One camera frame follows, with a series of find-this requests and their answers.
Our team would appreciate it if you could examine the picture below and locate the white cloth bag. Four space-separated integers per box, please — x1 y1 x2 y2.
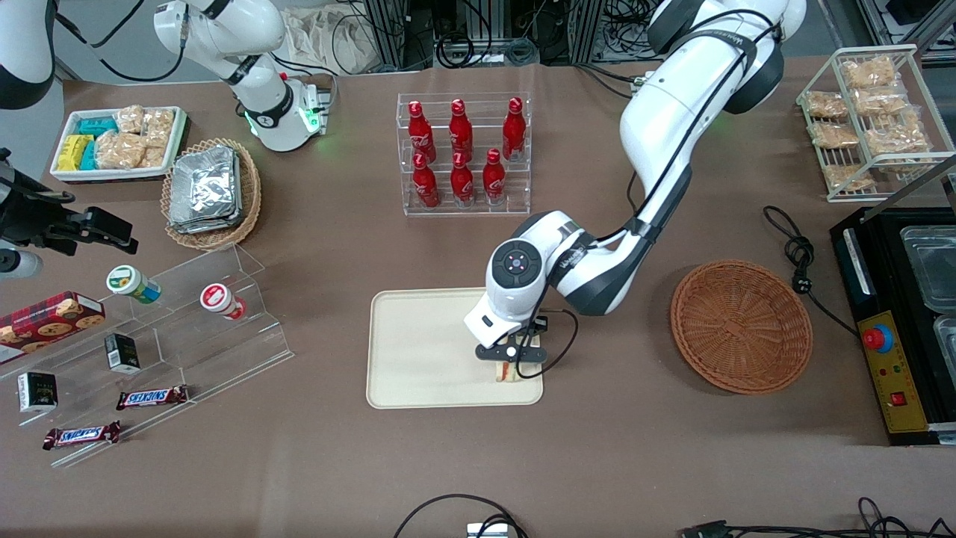
280 6 382 75

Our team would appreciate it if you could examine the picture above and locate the clear acrylic stepped display stand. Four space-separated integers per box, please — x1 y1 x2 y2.
0 243 294 469

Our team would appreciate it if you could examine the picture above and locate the oval light wicker basket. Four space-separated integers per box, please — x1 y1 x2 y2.
161 138 262 251

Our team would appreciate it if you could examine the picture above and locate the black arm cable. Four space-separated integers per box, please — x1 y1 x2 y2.
54 0 187 83
515 7 781 380

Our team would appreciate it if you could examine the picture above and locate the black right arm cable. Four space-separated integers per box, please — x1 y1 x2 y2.
54 0 187 83

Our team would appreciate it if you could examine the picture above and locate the green lid yogurt cup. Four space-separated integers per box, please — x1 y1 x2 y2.
106 265 161 305

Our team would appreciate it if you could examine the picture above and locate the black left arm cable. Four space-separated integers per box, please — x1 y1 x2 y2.
515 7 781 380

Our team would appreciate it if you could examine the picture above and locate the white wire rack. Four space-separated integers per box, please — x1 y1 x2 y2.
796 45 956 202

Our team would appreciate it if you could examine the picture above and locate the yellow snack pack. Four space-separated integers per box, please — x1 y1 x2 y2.
58 134 94 171

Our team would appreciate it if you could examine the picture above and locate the clear plastic container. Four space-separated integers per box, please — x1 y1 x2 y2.
934 314 956 367
900 226 956 315

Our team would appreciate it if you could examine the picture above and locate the clear acrylic bottle rack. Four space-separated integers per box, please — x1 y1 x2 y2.
396 91 533 217

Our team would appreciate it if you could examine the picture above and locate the cream plastic tray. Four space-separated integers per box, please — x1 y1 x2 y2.
366 286 544 409

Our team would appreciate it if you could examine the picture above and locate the black cable with connector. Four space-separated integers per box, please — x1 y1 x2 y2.
680 519 956 538

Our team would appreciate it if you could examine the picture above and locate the small black drink carton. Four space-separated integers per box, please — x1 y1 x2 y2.
17 371 58 413
105 333 141 374

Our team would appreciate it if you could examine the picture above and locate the grey metal bar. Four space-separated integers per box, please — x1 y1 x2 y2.
881 153 956 206

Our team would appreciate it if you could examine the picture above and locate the black cable bundle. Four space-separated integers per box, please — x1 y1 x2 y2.
435 31 540 68

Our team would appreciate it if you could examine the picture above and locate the red cola bottle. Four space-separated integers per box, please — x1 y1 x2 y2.
450 152 475 206
482 148 506 204
450 99 474 158
407 101 436 161
502 97 527 161
412 152 440 208

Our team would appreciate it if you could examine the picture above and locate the yellow control panel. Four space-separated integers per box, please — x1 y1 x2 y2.
857 310 931 434

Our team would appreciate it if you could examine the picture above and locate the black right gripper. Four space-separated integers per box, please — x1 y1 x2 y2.
0 169 140 255

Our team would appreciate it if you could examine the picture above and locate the red tartan cookie box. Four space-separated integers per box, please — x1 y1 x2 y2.
0 291 106 365

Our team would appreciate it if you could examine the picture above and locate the red lid yogurt cup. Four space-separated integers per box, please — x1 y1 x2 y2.
199 282 247 321

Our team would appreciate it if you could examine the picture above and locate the black appliance box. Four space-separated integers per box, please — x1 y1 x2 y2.
831 205 956 447

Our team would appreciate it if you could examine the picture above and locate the Snickers chocolate bar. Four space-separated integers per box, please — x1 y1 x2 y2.
116 385 189 411
43 421 122 451

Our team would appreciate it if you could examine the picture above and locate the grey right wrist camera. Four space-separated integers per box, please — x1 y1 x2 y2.
0 249 43 279

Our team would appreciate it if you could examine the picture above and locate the white rectangular snack bin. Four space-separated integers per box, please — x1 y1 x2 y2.
51 106 187 184

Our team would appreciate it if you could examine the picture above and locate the metal equipment rack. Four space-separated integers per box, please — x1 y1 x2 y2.
358 0 673 69

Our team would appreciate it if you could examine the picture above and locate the black coiled cable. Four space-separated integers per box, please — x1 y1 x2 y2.
857 497 956 538

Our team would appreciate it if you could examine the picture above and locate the black power cable with plug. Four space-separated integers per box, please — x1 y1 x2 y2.
762 205 860 337

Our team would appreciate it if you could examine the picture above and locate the round brown wicker basket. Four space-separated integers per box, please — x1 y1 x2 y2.
670 259 813 395

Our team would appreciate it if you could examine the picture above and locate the black looped cable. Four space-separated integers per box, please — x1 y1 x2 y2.
394 493 527 538

